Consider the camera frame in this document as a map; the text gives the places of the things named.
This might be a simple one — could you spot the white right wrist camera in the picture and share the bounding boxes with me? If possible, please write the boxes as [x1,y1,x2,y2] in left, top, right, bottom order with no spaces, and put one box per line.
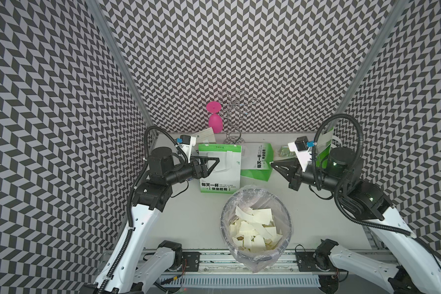
[288,136,316,172]

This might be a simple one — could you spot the pink plastic wine glass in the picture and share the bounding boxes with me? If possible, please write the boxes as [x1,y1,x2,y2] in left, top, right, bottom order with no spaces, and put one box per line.
[206,101,224,134]

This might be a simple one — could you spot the chrome wire glass rack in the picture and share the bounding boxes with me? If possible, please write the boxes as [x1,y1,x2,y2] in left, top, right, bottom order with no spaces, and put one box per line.
[219,90,258,145]

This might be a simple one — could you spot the trash bin with plastic liner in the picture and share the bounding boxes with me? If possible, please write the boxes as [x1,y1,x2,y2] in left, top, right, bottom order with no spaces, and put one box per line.
[220,186,294,273]

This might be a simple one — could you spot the green white bag with handles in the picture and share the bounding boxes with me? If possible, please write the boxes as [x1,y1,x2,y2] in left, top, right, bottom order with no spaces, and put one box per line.
[316,129,343,169]

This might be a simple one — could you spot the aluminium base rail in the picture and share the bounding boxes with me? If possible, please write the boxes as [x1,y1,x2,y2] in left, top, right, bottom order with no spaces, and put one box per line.
[91,249,394,294]

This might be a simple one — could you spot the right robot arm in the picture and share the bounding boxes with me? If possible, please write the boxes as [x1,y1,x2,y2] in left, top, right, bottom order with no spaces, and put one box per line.
[271,113,441,294]

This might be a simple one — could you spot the green white takeout bag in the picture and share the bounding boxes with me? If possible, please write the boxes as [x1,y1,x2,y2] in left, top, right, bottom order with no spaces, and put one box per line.
[241,143,274,181]
[198,144,242,194]

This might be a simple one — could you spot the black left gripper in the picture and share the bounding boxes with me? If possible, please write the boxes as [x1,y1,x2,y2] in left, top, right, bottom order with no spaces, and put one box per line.
[165,155,219,185]

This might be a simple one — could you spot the blue paper bag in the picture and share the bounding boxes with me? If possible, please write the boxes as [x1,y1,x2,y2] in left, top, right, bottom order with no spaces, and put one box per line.
[192,127,216,144]

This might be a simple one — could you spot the shredded receipt pieces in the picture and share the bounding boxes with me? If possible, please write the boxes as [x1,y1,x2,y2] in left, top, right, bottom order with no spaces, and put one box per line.
[228,206,283,252]

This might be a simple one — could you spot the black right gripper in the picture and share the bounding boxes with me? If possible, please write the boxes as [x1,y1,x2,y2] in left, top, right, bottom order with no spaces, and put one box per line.
[270,156,346,194]

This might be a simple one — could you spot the left green juice box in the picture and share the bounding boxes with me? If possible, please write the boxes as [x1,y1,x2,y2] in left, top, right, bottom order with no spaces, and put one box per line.
[279,145,290,158]

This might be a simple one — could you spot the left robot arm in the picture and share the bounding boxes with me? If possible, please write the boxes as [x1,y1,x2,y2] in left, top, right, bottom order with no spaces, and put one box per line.
[80,126,220,294]

